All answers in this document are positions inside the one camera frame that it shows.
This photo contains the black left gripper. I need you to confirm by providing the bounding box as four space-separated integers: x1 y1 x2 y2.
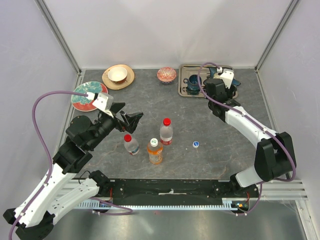
88 102 144 150

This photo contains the tall red-cap clear bottle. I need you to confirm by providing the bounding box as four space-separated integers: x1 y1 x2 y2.
159 117 173 146

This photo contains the blue white Pocari cap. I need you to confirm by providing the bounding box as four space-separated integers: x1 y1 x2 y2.
192 141 200 148

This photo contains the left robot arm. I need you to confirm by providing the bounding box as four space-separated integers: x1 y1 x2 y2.
3 102 144 240

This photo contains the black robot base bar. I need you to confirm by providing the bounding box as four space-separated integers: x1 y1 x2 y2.
97 178 259 205

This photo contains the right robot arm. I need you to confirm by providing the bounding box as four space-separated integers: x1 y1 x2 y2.
204 78 297 197

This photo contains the small red-cap clear bottle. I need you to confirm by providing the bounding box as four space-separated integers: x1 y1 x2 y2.
124 134 140 156

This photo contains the orange juice bottle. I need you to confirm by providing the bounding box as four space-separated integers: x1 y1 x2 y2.
147 138 163 165

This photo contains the blue star-shaped dish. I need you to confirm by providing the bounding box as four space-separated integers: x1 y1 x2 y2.
203 66 241 87

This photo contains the blue ceramic cup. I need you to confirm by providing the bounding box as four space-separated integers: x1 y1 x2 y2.
183 74 200 91

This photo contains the red white tea cup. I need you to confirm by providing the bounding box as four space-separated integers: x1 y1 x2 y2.
107 66 128 84

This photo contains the tan saucer plate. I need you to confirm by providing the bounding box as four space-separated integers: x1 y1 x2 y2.
102 64 135 90

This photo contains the red teal floral plate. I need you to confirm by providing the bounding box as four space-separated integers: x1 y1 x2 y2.
70 81 108 112

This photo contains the steel tray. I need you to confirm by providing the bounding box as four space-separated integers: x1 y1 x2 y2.
178 64 235 98

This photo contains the red patterned bowl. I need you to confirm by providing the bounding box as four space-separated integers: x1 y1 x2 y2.
157 67 177 84

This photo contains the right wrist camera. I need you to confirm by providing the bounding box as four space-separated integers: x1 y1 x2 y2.
217 67 235 89

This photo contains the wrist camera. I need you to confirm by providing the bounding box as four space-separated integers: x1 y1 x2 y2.
217 67 235 89
86 92 114 118

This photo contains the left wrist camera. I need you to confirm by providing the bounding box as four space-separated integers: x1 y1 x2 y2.
86 92 114 118

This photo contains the slotted cable duct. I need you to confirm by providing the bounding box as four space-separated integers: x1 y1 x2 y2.
74 199 248 211

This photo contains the right aluminium frame post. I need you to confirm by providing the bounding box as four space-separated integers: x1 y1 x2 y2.
254 0 300 73

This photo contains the aluminium frame post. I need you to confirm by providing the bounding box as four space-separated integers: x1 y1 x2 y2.
35 0 82 75
254 0 300 73

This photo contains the left aluminium frame post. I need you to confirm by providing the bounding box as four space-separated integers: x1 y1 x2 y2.
35 0 82 75

